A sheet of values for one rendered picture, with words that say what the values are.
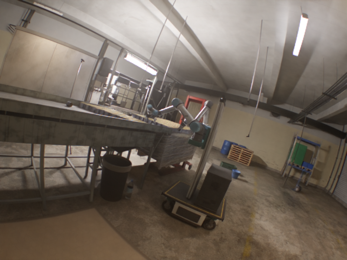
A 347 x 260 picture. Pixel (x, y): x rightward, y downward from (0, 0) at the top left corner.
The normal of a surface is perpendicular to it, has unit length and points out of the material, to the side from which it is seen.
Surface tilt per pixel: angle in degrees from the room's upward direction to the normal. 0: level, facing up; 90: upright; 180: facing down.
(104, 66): 90
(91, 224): 0
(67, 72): 90
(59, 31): 90
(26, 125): 90
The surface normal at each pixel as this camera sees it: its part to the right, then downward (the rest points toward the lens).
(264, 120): -0.52, -0.08
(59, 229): 0.30, -0.95
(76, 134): 0.80, 0.30
